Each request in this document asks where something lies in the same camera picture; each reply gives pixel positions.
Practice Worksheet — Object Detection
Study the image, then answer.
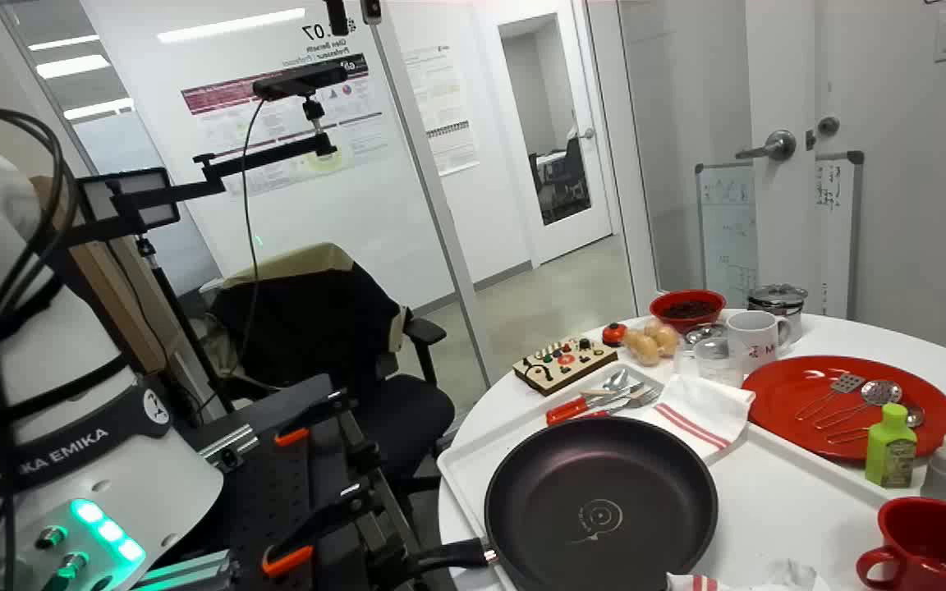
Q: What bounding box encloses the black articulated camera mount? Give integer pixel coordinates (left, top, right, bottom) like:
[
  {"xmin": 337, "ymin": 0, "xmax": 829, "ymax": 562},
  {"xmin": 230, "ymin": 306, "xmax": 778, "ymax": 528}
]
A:
[{"xmin": 192, "ymin": 95, "xmax": 343, "ymax": 190}]

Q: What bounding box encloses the steel spoon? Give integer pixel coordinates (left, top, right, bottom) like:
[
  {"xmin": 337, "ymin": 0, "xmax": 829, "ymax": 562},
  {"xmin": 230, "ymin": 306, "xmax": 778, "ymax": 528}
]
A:
[{"xmin": 822, "ymin": 379, "xmax": 907, "ymax": 436}]

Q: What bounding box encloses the beige jacket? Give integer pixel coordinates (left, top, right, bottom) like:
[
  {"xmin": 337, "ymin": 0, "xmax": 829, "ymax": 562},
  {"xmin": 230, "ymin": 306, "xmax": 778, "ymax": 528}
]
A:
[{"xmin": 213, "ymin": 241, "xmax": 407, "ymax": 354}]

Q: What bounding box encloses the black stereo camera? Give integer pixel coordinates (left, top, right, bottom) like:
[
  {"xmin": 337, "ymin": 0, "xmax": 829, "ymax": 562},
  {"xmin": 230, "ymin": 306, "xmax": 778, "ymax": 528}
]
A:
[{"xmin": 251, "ymin": 61, "xmax": 356, "ymax": 104}]

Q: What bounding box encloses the green squeeze bottle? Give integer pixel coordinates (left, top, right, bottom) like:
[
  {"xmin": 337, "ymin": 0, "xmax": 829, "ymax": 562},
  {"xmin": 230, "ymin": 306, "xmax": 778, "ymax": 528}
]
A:
[{"xmin": 866, "ymin": 400, "xmax": 920, "ymax": 491}]

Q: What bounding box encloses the black armchair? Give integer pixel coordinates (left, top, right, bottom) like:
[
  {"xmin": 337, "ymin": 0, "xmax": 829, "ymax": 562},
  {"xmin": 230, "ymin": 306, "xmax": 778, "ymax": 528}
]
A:
[{"xmin": 209, "ymin": 260, "xmax": 460, "ymax": 471}]

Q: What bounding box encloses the red striped white towel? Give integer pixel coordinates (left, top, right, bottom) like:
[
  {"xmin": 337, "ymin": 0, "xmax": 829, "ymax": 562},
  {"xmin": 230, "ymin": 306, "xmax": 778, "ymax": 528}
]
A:
[{"xmin": 651, "ymin": 375, "xmax": 758, "ymax": 461}]

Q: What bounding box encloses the black flat panel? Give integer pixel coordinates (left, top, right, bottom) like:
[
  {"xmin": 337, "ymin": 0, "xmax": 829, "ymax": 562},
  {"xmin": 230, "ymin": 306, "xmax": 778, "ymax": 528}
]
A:
[{"xmin": 76, "ymin": 166, "xmax": 186, "ymax": 237}]

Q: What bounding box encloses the red round plate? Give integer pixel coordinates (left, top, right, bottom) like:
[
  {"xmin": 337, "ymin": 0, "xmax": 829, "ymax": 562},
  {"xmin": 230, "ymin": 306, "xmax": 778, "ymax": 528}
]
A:
[{"xmin": 741, "ymin": 354, "xmax": 946, "ymax": 467}]

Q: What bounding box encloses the red bowl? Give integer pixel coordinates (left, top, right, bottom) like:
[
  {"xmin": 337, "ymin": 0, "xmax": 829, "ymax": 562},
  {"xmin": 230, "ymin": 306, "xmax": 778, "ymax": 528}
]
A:
[{"xmin": 647, "ymin": 285, "xmax": 729, "ymax": 335}]

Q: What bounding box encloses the red ceramic mug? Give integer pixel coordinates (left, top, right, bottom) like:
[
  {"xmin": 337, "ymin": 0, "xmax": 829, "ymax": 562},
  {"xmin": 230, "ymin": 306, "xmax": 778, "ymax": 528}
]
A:
[{"xmin": 853, "ymin": 496, "xmax": 946, "ymax": 591}]

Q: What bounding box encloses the silver door lever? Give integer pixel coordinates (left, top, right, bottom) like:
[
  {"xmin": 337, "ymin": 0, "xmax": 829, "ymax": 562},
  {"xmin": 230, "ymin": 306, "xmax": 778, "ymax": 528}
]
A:
[{"xmin": 732, "ymin": 130, "xmax": 799, "ymax": 168}]

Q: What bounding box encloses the beige bread roll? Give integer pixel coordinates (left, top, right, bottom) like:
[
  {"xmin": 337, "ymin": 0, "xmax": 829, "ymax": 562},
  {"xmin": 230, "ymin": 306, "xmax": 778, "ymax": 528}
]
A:
[
  {"xmin": 647, "ymin": 319, "xmax": 686, "ymax": 363},
  {"xmin": 624, "ymin": 326, "xmax": 664, "ymax": 371}
]

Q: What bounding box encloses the small leaning whiteboard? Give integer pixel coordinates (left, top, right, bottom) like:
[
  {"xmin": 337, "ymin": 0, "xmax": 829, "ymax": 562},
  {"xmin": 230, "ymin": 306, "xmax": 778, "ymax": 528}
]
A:
[{"xmin": 693, "ymin": 148, "xmax": 869, "ymax": 322}]

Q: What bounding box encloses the red handled knife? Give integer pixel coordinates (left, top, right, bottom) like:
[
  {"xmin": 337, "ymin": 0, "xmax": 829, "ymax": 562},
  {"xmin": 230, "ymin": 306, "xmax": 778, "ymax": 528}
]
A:
[{"xmin": 547, "ymin": 371, "xmax": 655, "ymax": 427}]

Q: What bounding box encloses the silver door lock knob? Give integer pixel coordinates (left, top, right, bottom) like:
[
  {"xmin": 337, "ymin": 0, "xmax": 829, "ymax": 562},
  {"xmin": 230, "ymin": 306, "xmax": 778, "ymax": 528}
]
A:
[{"xmin": 803, "ymin": 113, "xmax": 846, "ymax": 151}]

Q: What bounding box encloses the black robot stand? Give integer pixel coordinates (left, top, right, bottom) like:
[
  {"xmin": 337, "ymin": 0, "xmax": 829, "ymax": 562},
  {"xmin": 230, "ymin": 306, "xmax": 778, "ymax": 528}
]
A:
[{"xmin": 164, "ymin": 371, "xmax": 460, "ymax": 591}]

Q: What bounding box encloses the wooden button board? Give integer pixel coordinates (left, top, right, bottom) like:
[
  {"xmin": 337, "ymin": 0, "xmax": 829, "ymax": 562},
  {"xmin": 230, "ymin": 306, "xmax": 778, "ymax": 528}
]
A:
[{"xmin": 513, "ymin": 335, "xmax": 620, "ymax": 397}]

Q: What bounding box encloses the clear glass cup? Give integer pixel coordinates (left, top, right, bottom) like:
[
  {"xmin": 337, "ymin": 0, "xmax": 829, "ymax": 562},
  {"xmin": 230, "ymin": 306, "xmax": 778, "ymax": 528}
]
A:
[{"xmin": 691, "ymin": 345, "xmax": 743, "ymax": 389}]

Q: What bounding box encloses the orange handled black clamp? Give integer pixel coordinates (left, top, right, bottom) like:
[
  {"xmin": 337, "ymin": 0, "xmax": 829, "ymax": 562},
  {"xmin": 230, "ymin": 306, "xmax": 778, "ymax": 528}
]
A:
[
  {"xmin": 256, "ymin": 479, "xmax": 412, "ymax": 584},
  {"xmin": 271, "ymin": 397, "xmax": 361, "ymax": 455}
]

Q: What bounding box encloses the camera on tripod arm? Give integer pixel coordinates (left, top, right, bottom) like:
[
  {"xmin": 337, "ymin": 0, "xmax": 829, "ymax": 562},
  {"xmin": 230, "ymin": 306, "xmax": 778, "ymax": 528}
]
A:
[{"xmin": 178, "ymin": 49, "xmax": 387, "ymax": 159}]

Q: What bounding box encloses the steel fork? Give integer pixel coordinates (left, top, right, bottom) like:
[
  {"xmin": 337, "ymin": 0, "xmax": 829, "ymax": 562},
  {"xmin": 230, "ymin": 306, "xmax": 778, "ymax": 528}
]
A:
[{"xmin": 794, "ymin": 371, "xmax": 869, "ymax": 432}]

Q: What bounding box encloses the red handled spoon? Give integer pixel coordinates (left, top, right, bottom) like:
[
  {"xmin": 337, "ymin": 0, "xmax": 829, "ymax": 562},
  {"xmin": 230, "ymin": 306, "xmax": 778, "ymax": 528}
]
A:
[{"xmin": 541, "ymin": 365, "xmax": 638, "ymax": 427}]

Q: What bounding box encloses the white mug red print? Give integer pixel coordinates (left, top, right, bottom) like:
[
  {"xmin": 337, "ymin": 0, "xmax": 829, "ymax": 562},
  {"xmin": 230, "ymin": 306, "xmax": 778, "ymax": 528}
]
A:
[{"xmin": 722, "ymin": 308, "xmax": 799, "ymax": 371}]

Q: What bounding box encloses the small metal tin with lid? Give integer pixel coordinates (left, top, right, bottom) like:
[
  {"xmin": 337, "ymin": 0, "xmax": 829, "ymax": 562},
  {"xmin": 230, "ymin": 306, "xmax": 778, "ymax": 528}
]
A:
[{"xmin": 691, "ymin": 322, "xmax": 737, "ymax": 363}]

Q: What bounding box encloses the thin black camera cable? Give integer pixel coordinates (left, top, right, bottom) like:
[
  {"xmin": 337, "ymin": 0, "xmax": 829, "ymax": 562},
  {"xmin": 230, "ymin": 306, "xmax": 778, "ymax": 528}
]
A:
[{"xmin": 236, "ymin": 95, "xmax": 271, "ymax": 281}]

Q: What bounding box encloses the black frying pan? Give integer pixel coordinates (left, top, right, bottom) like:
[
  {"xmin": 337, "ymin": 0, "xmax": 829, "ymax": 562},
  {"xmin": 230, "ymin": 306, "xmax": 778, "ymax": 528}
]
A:
[{"xmin": 400, "ymin": 415, "xmax": 722, "ymax": 591}]

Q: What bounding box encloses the glass jar with lid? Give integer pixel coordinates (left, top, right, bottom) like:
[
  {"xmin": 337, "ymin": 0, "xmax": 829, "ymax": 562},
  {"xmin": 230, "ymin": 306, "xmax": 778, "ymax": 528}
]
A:
[{"xmin": 746, "ymin": 284, "xmax": 813, "ymax": 341}]

